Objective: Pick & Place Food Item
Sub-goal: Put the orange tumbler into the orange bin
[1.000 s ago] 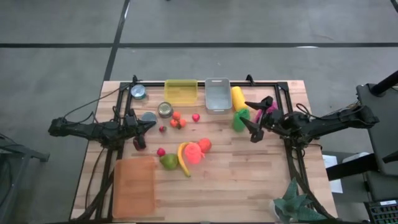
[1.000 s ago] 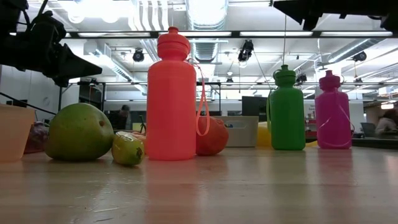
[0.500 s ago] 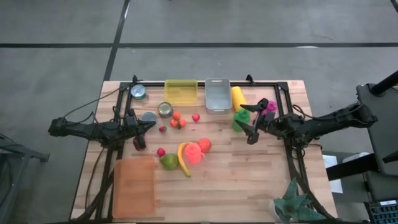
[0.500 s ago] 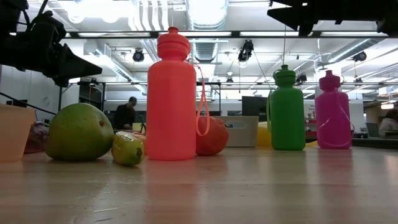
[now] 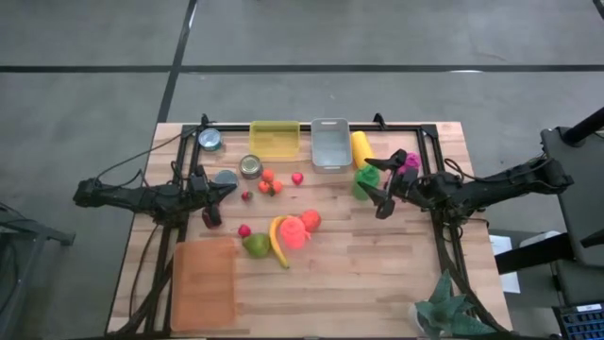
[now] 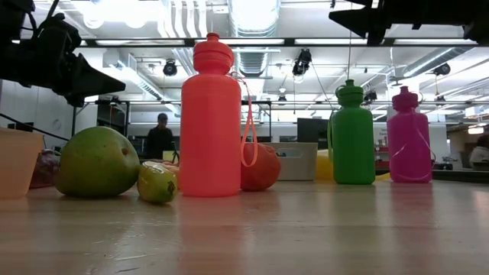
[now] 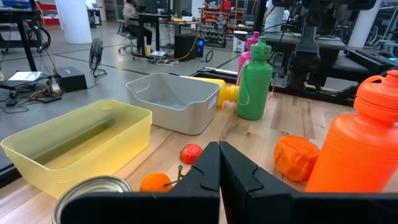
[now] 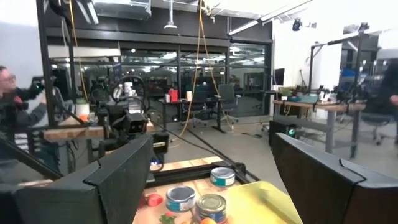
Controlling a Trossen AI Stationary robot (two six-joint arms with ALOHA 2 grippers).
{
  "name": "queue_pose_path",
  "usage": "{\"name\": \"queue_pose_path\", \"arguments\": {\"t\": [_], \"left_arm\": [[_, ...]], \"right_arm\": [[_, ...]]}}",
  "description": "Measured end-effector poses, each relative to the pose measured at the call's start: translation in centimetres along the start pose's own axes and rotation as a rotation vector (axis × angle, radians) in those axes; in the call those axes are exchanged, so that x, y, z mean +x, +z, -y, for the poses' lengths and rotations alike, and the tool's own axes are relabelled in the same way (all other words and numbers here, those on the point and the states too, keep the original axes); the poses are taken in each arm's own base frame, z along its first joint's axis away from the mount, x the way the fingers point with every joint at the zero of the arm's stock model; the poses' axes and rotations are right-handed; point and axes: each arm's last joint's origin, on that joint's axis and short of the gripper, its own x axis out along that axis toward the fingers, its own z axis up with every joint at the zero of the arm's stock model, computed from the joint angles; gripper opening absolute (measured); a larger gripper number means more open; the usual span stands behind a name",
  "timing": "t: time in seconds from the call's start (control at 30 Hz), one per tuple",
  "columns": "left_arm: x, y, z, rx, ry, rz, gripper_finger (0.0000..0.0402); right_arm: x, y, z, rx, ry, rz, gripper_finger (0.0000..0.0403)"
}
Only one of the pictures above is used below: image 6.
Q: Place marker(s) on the translucent orange plastic tray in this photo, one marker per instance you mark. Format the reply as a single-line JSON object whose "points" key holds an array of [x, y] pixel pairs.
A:
{"points": [[17, 164]]}

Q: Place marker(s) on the black overhead camera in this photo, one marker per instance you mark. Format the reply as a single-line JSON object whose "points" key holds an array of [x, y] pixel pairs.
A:
{"points": [[303, 59]]}

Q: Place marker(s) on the green toy pear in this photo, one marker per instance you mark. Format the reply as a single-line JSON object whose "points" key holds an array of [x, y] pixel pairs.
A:
{"points": [[97, 164]]}

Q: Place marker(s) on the black monitor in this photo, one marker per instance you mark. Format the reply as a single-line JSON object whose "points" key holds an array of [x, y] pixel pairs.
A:
{"points": [[311, 131]]}

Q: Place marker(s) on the green plastic squeeze bottle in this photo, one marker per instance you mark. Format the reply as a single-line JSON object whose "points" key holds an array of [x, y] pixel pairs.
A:
{"points": [[353, 145]]}

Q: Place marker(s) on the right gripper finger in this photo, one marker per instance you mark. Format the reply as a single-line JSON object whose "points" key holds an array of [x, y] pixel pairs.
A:
{"points": [[366, 17]]}

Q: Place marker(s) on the pink plastic squeeze bottle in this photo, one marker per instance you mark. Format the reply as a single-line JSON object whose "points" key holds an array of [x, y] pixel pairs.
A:
{"points": [[409, 149]]}

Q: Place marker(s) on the yellow toy banana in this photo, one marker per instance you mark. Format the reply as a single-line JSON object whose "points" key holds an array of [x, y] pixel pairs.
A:
{"points": [[156, 185]]}

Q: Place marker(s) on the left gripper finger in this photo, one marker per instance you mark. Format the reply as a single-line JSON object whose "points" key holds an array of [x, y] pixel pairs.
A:
{"points": [[93, 82]]}

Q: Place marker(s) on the person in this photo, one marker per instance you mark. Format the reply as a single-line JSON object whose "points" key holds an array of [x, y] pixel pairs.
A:
{"points": [[480, 153], [159, 141]]}

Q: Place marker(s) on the yellow plastic squeeze bottle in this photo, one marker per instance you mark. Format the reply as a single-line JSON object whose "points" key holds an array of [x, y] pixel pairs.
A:
{"points": [[324, 168]]}

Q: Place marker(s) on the orange plastic squeeze bottle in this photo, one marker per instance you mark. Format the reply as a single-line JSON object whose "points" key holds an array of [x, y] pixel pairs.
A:
{"points": [[210, 133]]}

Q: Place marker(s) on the silver ventilation duct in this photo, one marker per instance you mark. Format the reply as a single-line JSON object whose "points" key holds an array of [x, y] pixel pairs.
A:
{"points": [[254, 15]]}

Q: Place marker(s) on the orange toy fruit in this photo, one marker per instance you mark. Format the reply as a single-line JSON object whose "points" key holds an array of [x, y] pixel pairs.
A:
{"points": [[265, 170]]}

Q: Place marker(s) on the dark purple toy grapes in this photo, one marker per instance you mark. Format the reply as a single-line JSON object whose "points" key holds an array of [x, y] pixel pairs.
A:
{"points": [[45, 170]]}

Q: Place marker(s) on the grey plastic bin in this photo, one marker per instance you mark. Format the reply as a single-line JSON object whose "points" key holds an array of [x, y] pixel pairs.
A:
{"points": [[302, 168]]}

